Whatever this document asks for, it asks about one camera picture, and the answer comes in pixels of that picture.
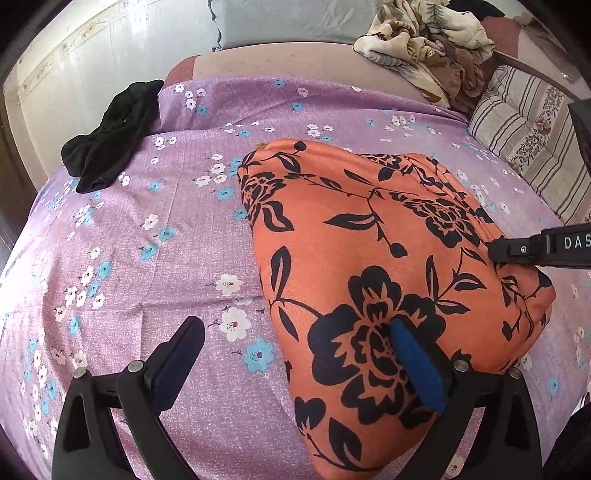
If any orange black floral blouse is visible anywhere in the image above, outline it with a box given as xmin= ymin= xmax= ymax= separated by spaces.
xmin=238 ymin=139 xmax=556 ymax=479

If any striped floral cushion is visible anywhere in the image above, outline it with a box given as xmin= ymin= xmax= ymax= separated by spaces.
xmin=468 ymin=65 xmax=590 ymax=225

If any purple floral bed sheet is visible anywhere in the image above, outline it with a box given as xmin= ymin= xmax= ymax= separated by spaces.
xmin=0 ymin=75 xmax=591 ymax=480

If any pink padded headboard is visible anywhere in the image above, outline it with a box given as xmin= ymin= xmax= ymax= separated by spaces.
xmin=482 ymin=16 xmax=590 ymax=99

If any beige brown floral blanket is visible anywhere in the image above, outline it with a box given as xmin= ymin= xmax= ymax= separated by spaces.
xmin=353 ymin=1 xmax=495 ymax=114

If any black garment on headboard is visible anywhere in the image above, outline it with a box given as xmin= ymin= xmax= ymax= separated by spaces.
xmin=448 ymin=0 xmax=505 ymax=20

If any pink quilted mattress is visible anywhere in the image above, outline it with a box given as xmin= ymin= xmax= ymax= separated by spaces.
xmin=164 ymin=42 xmax=427 ymax=103

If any black crumpled garment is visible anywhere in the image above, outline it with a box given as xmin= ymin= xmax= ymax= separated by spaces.
xmin=61 ymin=80 xmax=164 ymax=194

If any grey pillow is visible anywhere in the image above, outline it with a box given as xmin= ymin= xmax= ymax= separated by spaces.
xmin=207 ymin=0 xmax=382 ymax=50

